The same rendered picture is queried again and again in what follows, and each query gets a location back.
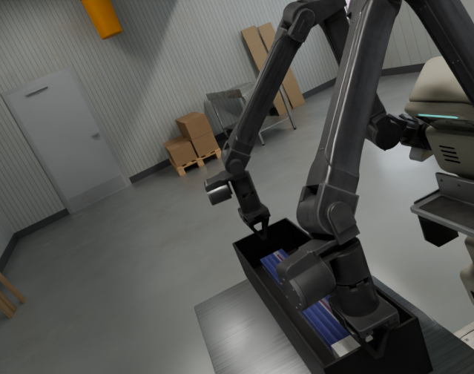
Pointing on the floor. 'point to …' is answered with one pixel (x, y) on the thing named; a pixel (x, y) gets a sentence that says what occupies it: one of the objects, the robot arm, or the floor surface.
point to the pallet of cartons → (192, 142)
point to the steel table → (245, 105)
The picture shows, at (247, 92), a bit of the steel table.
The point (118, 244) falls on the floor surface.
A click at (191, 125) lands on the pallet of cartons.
